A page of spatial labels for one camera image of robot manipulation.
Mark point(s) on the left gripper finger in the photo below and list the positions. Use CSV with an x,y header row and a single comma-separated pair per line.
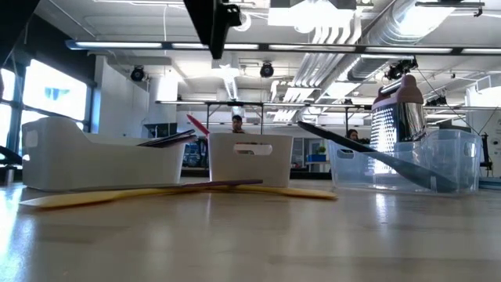
x,y
234,15
207,23

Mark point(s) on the red silicone spatula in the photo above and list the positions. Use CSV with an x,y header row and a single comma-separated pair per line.
x,y
197,124

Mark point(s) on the black slotted spoon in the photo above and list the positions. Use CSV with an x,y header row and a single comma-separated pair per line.
x,y
332,135

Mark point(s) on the blue plastic spoon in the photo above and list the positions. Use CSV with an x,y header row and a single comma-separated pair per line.
x,y
434,183

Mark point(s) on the long ceiling light bar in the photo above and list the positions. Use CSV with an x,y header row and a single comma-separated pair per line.
x,y
313,48

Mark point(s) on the person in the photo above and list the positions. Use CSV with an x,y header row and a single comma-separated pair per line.
x,y
236,122
352,135

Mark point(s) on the white plastic storage bin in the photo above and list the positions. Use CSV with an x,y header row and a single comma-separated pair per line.
x,y
98,164
250,168

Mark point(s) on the small potted plant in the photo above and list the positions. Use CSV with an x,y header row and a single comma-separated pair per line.
x,y
321,150

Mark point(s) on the blue storage box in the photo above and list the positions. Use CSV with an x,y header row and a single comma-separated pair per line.
x,y
316,158

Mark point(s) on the large window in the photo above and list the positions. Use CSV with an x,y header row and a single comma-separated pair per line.
x,y
55,90

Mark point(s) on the black ceiling lamp cluster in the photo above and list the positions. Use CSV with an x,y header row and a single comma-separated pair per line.
x,y
401,69

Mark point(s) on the pink metal box grater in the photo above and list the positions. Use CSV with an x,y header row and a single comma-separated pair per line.
x,y
397,117

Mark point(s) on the yellow silicone spatula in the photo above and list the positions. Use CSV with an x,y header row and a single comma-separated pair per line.
x,y
78,199

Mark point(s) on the black slanted bar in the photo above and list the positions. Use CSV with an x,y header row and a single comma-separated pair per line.
x,y
9,155

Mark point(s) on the clear plastic storage bin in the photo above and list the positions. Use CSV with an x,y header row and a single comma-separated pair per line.
x,y
462,172

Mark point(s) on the black equipment stand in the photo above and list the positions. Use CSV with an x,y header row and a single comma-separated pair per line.
x,y
486,156

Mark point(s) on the black background rack frame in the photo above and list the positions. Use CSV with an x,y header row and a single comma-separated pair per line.
x,y
274,103

